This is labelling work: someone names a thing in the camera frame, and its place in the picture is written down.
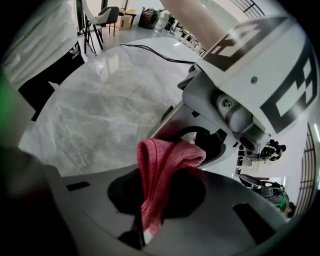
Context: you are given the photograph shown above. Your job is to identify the cardboard box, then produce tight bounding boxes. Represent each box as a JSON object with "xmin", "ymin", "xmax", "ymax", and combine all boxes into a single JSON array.
[{"xmin": 116, "ymin": 14, "xmax": 134, "ymax": 31}]

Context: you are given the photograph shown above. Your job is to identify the black robot machine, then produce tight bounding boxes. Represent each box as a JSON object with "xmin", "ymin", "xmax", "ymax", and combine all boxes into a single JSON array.
[{"xmin": 236, "ymin": 139, "xmax": 287, "ymax": 171}]

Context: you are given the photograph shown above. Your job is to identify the black cable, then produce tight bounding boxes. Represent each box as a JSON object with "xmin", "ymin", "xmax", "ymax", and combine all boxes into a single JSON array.
[{"xmin": 117, "ymin": 42, "xmax": 199, "ymax": 65}]

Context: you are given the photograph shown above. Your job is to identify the white humanoid robot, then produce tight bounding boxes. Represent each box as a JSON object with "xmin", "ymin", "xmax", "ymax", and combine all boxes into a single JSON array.
[{"xmin": 154, "ymin": 11, "xmax": 171, "ymax": 35}]

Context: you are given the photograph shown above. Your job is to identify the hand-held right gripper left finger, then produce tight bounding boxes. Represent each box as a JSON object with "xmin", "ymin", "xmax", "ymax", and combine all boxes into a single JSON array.
[{"xmin": 44, "ymin": 162, "xmax": 145, "ymax": 252}]

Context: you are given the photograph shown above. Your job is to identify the person's left forearm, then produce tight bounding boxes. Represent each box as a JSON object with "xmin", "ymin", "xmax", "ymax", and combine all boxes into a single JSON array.
[{"xmin": 159, "ymin": 0, "xmax": 230, "ymax": 51}]

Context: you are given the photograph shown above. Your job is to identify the pink cloth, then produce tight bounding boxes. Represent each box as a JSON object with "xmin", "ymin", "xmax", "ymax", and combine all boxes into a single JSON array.
[{"xmin": 136, "ymin": 138, "xmax": 207, "ymax": 237}]

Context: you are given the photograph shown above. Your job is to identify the black window grille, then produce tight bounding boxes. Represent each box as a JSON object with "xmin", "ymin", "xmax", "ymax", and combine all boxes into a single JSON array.
[{"xmin": 294, "ymin": 122, "xmax": 320, "ymax": 217}]

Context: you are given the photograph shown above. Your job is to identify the person's black shorts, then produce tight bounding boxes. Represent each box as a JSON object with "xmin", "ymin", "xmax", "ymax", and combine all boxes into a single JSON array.
[{"xmin": 18, "ymin": 41, "xmax": 86, "ymax": 122}]

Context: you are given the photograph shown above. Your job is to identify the black stand legs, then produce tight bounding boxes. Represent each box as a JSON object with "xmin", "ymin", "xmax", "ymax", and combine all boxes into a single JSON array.
[{"xmin": 76, "ymin": 0, "xmax": 105, "ymax": 56}]

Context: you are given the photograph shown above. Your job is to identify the green equipment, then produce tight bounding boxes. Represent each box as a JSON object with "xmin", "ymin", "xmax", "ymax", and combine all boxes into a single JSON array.
[{"xmin": 239, "ymin": 173, "xmax": 291, "ymax": 213}]

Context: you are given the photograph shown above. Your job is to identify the grey chair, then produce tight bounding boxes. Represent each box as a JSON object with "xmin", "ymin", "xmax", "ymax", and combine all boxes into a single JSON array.
[{"xmin": 89, "ymin": 6, "xmax": 120, "ymax": 37}]

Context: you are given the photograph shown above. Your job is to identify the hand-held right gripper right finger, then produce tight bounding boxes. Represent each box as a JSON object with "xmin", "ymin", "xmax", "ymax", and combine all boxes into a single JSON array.
[{"xmin": 147, "ymin": 167, "xmax": 289, "ymax": 256}]

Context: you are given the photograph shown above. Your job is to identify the person's white shirt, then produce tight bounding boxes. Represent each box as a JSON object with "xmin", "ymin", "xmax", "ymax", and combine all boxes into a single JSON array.
[{"xmin": 1, "ymin": 0, "xmax": 77, "ymax": 90}]

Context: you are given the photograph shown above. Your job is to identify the black bag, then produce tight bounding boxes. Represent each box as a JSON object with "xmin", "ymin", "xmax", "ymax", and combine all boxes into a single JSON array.
[{"xmin": 138, "ymin": 7, "xmax": 159, "ymax": 30}]

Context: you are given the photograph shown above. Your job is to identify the row of dark chairs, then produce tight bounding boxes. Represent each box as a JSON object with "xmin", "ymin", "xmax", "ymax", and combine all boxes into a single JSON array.
[{"xmin": 169, "ymin": 15, "xmax": 207, "ymax": 56}]

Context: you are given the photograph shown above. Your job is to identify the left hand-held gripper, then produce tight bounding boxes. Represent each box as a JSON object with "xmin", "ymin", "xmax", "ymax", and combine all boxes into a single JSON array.
[{"xmin": 176, "ymin": 14, "xmax": 320, "ymax": 161}]

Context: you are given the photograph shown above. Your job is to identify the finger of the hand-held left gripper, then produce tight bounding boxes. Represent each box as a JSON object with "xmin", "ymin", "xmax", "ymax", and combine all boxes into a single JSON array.
[
  {"xmin": 194, "ymin": 128, "xmax": 242, "ymax": 176},
  {"xmin": 149, "ymin": 100, "xmax": 227, "ymax": 145}
]

